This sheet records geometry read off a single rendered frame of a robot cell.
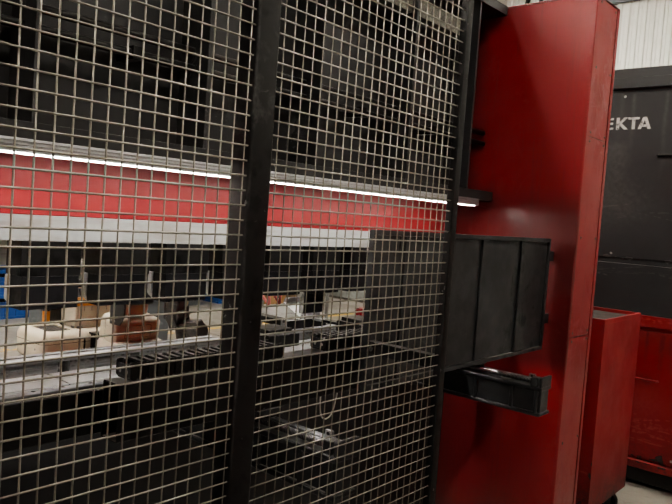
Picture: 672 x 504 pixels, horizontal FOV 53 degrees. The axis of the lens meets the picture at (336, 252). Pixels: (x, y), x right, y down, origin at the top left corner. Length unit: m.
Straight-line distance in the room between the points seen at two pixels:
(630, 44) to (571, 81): 6.55
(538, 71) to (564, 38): 0.16
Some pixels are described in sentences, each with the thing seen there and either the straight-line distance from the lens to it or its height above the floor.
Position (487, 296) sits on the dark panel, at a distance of 2.37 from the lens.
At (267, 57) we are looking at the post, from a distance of 1.18.
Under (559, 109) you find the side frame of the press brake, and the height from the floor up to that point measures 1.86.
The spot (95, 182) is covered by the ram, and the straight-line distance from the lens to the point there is 1.81.
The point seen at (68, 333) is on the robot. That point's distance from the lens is 3.03.
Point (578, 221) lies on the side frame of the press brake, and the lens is 2.80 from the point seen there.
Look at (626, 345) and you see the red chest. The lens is 3.51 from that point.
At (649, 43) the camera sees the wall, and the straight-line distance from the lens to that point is 9.34.
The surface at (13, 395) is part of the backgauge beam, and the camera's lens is 1.45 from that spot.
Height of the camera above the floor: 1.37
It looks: 3 degrees down
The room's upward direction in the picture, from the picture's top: 4 degrees clockwise
